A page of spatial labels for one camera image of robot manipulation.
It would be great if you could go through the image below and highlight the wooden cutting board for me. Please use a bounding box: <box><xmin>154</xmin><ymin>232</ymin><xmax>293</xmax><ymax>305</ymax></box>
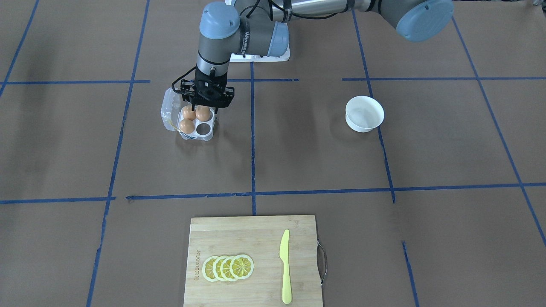
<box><xmin>183</xmin><ymin>214</ymin><xmax>323</xmax><ymax>307</ymax></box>

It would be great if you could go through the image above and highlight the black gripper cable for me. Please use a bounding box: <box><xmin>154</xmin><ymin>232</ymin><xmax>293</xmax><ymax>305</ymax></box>
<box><xmin>171</xmin><ymin>64</ymin><xmax>201</xmax><ymax>94</ymax></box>

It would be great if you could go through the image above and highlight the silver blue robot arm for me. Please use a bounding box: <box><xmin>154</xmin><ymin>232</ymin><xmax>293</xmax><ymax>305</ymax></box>
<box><xmin>176</xmin><ymin>0</ymin><xmax>454</xmax><ymax>111</ymax></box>

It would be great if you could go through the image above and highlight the white ceramic bowl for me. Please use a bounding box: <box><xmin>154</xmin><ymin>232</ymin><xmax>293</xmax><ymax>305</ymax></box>
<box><xmin>345</xmin><ymin>96</ymin><xmax>385</xmax><ymax>133</ymax></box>

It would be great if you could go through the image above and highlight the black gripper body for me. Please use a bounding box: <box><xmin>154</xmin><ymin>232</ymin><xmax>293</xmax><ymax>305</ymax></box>
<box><xmin>195</xmin><ymin>67</ymin><xmax>228</xmax><ymax>93</ymax></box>

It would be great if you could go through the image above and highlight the lemon slice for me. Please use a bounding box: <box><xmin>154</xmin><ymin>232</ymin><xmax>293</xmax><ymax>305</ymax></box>
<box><xmin>230</xmin><ymin>254</ymin><xmax>254</xmax><ymax>280</ymax></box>
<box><xmin>202</xmin><ymin>256</ymin><xmax>217</xmax><ymax>282</ymax></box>
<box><xmin>220</xmin><ymin>256</ymin><xmax>235</xmax><ymax>281</ymax></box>
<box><xmin>212</xmin><ymin>256</ymin><xmax>226</xmax><ymax>281</ymax></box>

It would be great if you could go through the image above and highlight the brown egg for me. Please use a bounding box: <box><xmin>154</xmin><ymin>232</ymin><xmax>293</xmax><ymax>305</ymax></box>
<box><xmin>179</xmin><ymin>119</ymin><xmax>196</xmax><ymax>135</ymax></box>
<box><xmin>195</xmin><ymin>105</ymin><xmax>212</xmax><ymax>122</ymax></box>
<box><xmin>182</xmin><ymin>105</ymin><xmax>197</xmax><ymax>121</ymax></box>

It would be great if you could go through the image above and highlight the clear plastic egg box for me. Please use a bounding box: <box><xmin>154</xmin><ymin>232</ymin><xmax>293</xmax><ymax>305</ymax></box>
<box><xmin>160</xmin><ymin>88</ymin><xmax>216</xmax><ymax>141</ymax></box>

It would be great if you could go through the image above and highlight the yellow plastic knife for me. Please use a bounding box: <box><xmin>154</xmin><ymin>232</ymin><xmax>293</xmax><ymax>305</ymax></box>
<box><xmin>279</xmin><ymin>229</ymin><xmax>292</xmax><ymax>305</ymax></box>

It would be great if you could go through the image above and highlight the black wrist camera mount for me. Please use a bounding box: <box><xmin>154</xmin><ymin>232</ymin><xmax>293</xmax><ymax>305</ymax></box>
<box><xmin>180</xmin><ymin>80</ymin><xmax>235</xmax><ymax>109</ymax></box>

